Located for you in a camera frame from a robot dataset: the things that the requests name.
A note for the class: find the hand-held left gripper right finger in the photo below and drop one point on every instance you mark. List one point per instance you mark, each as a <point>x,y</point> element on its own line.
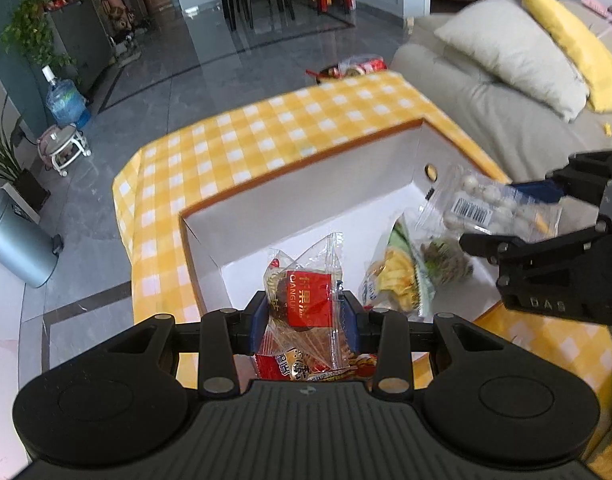
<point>349,321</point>

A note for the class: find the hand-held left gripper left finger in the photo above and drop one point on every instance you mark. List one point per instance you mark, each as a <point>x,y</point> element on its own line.
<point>259,321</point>

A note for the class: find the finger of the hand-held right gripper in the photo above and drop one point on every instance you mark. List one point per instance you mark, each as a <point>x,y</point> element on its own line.
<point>505,247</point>
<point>575,180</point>

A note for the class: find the clear packet with red label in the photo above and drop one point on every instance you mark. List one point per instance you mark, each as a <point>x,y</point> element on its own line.
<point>306,300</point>

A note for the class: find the small clear snack packet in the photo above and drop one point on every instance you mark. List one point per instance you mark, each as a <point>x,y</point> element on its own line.
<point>478,195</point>

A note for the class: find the small dark green packet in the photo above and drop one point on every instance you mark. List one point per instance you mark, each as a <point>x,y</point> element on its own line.
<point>443,261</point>

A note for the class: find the green yellow chips packet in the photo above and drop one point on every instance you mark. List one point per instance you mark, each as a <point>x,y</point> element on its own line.
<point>395,275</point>

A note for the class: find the orange cardboard box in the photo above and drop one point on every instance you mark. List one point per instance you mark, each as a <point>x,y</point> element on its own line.
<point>306,220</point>

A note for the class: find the red stick snack packet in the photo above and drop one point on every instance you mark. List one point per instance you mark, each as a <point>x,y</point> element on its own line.
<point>281,367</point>

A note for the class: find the grey sofa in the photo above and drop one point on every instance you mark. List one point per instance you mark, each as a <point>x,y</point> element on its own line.
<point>485,125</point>

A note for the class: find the yellow pillow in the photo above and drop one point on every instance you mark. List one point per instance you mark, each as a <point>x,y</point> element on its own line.
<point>570,45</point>

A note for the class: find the beige pillow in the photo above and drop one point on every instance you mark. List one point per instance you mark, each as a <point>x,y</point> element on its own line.
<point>510,50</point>

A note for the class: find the yellow checkered tablecloth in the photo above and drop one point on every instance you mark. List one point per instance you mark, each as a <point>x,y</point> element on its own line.
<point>246,135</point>

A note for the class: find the red basket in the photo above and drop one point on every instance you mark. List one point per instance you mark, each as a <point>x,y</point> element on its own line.
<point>351,69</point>

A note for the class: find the silver pedal trash can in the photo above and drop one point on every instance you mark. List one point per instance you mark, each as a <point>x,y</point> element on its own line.
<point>16,245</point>

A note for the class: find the small white wheeled stool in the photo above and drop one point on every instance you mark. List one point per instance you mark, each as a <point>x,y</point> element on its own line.
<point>63,147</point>

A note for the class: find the blue water jug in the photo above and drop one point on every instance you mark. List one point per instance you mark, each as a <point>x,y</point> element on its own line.
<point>65,100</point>

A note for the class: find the long-leaf potted plant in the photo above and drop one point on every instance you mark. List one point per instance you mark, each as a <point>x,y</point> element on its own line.
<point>6,160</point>

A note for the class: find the grey cabinet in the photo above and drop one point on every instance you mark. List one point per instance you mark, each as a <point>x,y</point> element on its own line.
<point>83,40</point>

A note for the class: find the brown toy bear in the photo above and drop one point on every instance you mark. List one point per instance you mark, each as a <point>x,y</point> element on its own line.
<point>118,15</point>

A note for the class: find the trailing green plant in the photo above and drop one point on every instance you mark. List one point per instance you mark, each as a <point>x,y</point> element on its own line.
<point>28,30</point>

